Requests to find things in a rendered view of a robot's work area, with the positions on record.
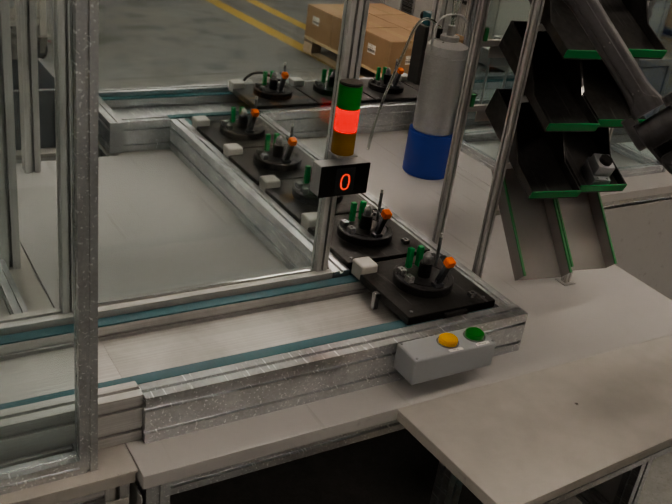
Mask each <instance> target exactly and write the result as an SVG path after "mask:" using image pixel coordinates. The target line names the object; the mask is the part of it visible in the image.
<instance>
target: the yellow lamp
mask: <svg viewBox="0 0 672 504"><path fill-rule="evenodd" d="M356 134H357V132H356V133H353V134H344V133H340V132H337V131H335V130H334V129H333V135H332V142H331V152H332V153H334V154H336V155H339V156H351V155H353V154H354V147H355V141H356Z"/></svg>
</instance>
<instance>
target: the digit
mask: <svg viewBox="0 0 672 504"><path fill-rule="evenodd" d="M355 172H356V167H348V168H338V169H337V173H336V181H335V188H334V194H342V193H351V192H353V186H354V179H355Z"/></svg>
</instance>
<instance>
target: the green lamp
mask: <svg viewBox="0 0 672 504"><path fill-rule="evenodd" d="M362 92H363V86H362V87H358V88H353V87H347V86H344V85H342V84H341V83H339V89H338V96H337V104H336V106H337V107H338V108H340V109H343V110H347V111H357V110H359V109H360V106H361V99H362Z"/></svg>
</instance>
